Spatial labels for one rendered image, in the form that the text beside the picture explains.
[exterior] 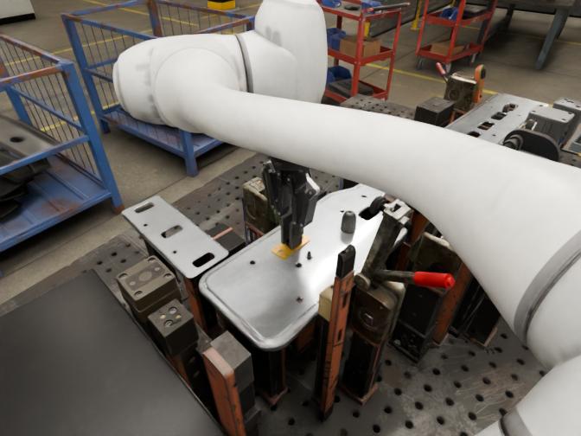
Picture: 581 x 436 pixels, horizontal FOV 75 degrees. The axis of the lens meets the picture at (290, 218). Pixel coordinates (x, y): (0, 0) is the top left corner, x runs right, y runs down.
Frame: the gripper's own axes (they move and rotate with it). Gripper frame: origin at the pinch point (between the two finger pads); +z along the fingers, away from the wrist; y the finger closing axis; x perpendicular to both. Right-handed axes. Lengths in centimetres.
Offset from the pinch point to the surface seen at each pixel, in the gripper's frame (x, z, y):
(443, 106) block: 81, 1, -9
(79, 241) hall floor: -14, 104, -165
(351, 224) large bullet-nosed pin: 11.7, 1.6, 6.3
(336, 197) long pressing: 19.6, 4.1, -4.0
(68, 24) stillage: 58, 16, -288
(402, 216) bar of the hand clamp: -0.5, -17.0, 22.4
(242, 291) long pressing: -15.1, 4.1, 2.4
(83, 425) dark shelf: -44.9, 1.0, 6.9
